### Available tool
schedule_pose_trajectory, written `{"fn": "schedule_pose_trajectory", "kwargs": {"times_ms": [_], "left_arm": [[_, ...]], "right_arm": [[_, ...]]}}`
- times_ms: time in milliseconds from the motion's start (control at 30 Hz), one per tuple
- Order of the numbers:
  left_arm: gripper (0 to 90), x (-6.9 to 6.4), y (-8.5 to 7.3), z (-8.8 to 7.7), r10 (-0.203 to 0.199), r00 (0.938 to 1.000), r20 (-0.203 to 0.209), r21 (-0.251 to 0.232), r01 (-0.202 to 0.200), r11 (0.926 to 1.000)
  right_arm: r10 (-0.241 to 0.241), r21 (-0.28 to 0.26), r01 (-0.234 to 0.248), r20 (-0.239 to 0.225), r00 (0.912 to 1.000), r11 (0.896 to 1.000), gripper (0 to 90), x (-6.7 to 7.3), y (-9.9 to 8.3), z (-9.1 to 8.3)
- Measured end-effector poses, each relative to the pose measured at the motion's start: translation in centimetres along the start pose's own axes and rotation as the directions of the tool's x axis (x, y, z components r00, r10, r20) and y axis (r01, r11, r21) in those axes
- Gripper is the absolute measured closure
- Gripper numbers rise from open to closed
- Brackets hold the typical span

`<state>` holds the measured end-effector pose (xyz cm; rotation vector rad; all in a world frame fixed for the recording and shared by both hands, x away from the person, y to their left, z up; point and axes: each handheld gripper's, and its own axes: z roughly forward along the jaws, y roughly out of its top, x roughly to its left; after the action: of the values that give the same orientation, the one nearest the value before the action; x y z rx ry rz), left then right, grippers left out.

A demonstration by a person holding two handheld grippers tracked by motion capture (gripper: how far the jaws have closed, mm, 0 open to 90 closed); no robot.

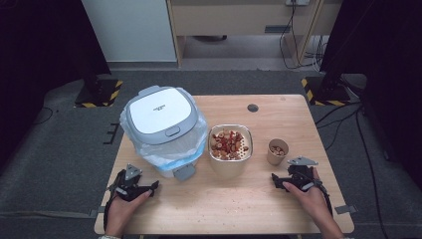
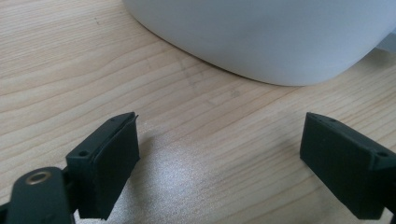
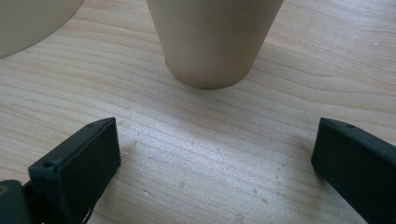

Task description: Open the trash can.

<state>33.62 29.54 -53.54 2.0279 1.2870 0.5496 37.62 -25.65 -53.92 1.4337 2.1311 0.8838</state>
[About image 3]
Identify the beige square bowl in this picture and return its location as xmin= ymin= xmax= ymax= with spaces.
xmin=0 ymin=0 xmax=84 ymax=60

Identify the beige paper cup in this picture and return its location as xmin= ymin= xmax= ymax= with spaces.
xmin=145 ymin=0 xmax=285 ymax=91

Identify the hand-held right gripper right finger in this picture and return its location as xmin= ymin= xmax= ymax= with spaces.
xmin=310 ymin=117 xmax=396 ymax=224

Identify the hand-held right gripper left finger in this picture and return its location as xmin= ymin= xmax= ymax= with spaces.
xmin=27 ymin=117 xmax=122 ymax=224

